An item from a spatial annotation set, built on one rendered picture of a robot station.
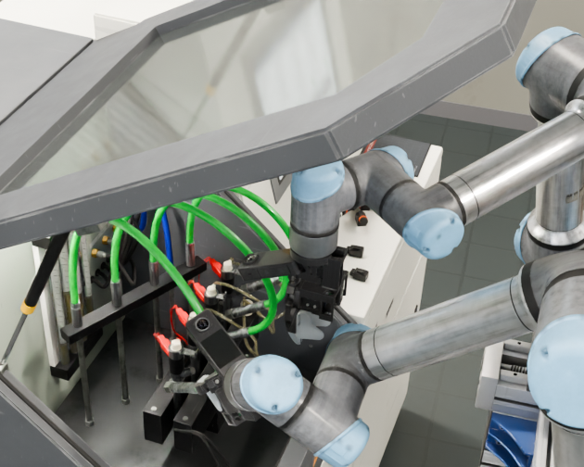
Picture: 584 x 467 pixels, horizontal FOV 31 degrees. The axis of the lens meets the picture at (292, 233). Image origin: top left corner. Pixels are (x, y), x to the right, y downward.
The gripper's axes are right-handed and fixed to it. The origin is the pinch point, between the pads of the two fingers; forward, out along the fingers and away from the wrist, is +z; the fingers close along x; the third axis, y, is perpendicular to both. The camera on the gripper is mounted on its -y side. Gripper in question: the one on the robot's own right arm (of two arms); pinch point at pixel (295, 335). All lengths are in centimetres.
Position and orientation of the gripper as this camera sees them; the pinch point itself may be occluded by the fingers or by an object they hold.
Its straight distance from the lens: 176.5
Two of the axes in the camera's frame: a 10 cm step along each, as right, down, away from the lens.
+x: 3.4, -5.7, 7.5
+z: -0.4, 7.9, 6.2
